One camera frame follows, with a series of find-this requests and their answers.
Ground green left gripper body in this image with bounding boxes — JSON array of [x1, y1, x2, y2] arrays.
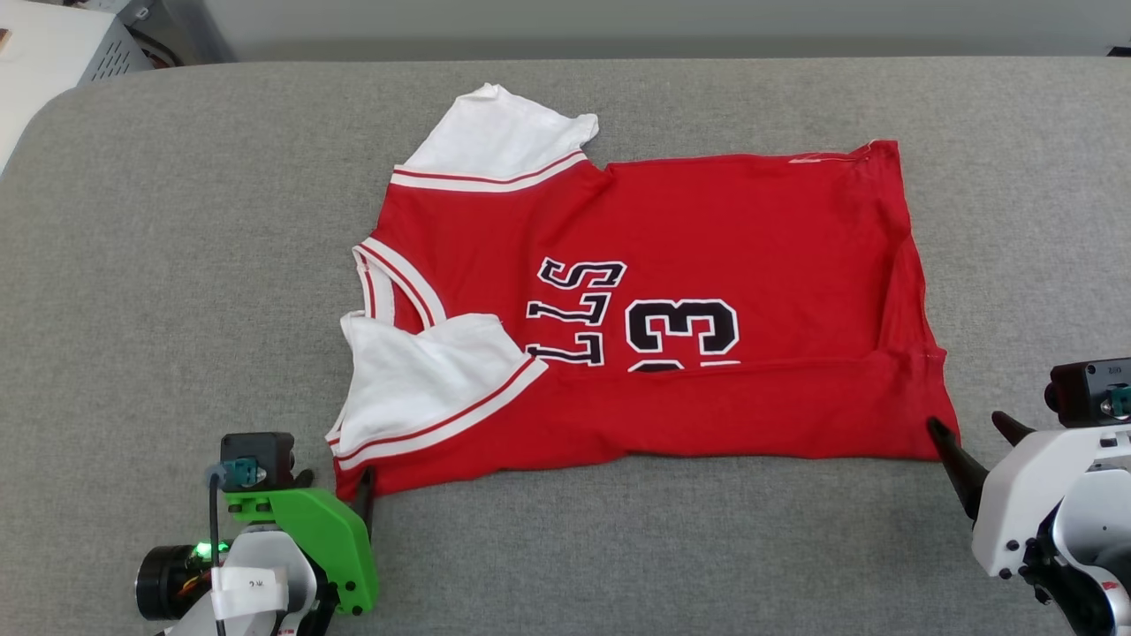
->
[[224, 486, 380, 617]]

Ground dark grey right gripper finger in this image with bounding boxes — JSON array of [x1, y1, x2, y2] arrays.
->
[[991, 411, 1037, 448], [927, 417, 990, 521]]

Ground white partition panel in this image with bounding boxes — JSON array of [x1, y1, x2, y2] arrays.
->
[[203, 0, 1131, 61]]

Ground red and white basketball jersey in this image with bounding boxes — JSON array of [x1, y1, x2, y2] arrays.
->
[[325, 83, 962, 503]]

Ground white box with black strap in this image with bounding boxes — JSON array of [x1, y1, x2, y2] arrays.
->
[[0, 0, 156, 173]]

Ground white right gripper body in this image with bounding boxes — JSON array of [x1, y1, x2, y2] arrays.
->
[[971, 422, 1131, 581]]

